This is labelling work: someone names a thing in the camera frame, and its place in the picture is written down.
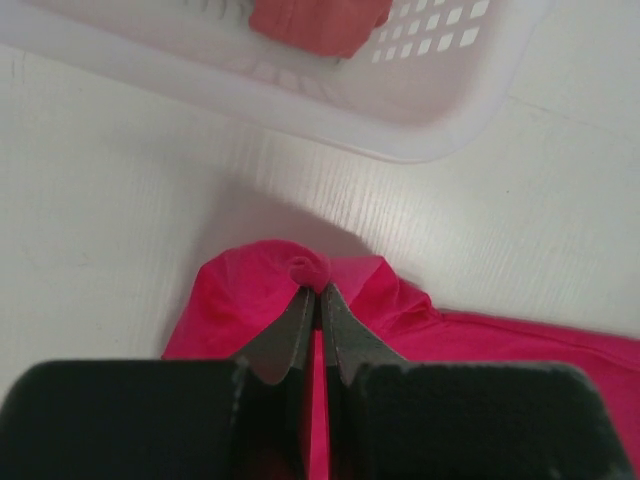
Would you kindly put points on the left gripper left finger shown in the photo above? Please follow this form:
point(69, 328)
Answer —
point(240, 417)

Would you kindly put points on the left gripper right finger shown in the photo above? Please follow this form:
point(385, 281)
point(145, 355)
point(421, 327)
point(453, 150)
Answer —
point(391, 418)

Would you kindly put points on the magenta t shirt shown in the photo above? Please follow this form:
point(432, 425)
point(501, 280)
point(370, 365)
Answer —
point(241, 292)

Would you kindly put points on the white plastic basket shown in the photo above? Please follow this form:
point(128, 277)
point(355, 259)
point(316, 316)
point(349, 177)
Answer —
point(424, 85)

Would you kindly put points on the salmon pink t shirt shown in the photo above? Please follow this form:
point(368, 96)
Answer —
point(327, 28)

